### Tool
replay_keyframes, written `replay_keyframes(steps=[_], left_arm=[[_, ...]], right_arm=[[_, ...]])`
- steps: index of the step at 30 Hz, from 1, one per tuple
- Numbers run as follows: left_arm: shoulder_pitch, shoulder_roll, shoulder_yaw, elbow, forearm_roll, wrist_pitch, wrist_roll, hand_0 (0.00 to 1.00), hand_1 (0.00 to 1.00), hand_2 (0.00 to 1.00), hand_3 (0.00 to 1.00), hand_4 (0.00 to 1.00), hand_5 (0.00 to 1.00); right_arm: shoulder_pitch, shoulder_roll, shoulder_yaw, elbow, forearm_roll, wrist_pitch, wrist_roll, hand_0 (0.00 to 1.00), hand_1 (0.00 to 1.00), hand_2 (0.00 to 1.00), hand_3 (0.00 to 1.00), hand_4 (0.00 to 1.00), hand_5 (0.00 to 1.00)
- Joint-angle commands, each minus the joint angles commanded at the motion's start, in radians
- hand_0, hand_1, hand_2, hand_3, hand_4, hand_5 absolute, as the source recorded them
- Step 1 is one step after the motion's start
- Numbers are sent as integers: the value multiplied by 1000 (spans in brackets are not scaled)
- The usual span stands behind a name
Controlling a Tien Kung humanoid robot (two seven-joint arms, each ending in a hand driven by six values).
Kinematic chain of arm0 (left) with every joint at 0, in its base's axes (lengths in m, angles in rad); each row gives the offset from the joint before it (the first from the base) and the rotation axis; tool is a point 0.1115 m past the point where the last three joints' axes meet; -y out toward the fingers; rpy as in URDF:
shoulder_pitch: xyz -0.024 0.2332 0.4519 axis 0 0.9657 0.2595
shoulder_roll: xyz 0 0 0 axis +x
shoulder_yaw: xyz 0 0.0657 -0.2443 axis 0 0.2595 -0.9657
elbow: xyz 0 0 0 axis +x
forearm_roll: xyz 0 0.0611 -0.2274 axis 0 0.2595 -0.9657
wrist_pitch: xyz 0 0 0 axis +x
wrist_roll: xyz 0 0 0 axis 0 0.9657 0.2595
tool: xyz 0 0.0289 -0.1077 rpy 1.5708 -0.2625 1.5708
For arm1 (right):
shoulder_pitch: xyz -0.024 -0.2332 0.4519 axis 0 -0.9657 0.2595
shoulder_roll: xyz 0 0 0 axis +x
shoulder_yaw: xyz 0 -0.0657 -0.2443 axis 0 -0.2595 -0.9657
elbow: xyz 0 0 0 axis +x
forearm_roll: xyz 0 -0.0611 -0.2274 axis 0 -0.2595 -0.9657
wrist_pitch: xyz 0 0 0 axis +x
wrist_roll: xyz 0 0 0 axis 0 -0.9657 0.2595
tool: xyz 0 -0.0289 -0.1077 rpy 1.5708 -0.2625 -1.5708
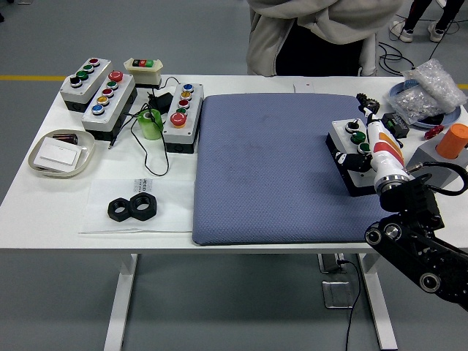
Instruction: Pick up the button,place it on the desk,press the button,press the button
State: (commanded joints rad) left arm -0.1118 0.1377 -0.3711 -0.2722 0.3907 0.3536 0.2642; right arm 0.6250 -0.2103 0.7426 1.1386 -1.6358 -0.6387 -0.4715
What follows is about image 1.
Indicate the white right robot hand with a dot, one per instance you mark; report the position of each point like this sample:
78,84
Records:
387,153

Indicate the four-button grey control box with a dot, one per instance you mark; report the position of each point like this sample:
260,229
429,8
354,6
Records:
343,128

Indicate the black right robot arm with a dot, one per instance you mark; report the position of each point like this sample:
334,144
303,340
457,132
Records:
413,204

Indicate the short grey five-button box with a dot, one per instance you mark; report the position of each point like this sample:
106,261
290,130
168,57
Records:
177,136

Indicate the long grey five-button box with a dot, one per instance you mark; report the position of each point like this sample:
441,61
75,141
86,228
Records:
98,120

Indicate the black module with green terminal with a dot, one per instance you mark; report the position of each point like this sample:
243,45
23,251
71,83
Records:
398,126

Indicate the grey block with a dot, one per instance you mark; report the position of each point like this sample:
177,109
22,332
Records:
426,151

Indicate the red clip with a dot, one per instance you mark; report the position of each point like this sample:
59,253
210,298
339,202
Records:
433,131

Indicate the bag of silver parts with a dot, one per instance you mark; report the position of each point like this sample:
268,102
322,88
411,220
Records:
409,104

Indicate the black gear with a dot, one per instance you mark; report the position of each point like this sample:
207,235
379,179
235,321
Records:
362,98

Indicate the orange cylinder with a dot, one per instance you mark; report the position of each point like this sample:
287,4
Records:
453,140

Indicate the bubble wrap bag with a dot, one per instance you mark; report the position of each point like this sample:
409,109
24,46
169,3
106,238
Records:
435,80

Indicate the blue-grey fabric mat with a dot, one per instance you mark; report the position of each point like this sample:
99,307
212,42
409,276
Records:
267,168

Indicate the background person's legs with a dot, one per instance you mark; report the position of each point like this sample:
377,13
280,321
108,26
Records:
406,33

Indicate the person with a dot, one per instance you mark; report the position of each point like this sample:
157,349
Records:
321,36

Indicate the grey floor socket plate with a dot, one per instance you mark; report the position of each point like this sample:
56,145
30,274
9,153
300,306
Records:
336,294

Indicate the white table leg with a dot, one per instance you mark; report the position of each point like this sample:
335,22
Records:
120,303
380,303

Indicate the clear printed plastic bag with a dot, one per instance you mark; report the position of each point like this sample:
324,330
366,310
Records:
164,212

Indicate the black power adapter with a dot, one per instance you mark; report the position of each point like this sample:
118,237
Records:
162,99

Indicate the green tape roll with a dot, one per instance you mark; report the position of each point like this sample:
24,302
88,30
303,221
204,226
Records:
150,128

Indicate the black hex nut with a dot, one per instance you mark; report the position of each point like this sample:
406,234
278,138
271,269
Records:
113,215
150,212

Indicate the white shallow tray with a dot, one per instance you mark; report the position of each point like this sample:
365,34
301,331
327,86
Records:
82,162

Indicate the grey box with four buttons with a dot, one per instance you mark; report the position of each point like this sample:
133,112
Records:
78,93

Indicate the dark brown small case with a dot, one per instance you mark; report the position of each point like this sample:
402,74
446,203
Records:
66,138

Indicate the cream three-button switch box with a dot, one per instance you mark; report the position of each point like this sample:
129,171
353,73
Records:
146,75

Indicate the white wall switch plate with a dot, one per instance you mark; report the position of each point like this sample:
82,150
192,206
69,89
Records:
58,153

